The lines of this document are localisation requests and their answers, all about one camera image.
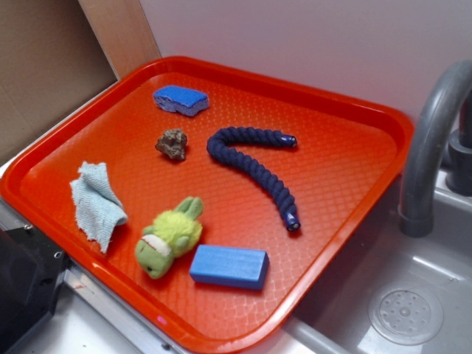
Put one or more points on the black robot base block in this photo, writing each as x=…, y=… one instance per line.
x=32, y=271

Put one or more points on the blue foam block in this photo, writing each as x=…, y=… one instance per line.
x=232, y=267

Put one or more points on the light blue cloth rag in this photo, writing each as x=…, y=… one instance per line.
x=98, y=211

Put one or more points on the grey toy sink basin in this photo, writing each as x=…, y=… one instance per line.
x=385, y=292

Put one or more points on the dark grey faucet handle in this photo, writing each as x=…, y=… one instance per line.
x=459, y=148

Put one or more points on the brown rock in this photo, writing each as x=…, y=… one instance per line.
x=172, y=143

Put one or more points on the brown cardboard panel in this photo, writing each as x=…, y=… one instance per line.
x=57, y=55

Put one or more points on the orange plastic tray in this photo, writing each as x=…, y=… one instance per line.
x=348, y=153

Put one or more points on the blue sponge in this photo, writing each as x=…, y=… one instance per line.
x=186, y=101

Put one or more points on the green plush turtle toy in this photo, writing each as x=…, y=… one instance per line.
x=172, y=234

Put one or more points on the grey toy faucet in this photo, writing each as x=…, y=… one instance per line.
x=438, y=119

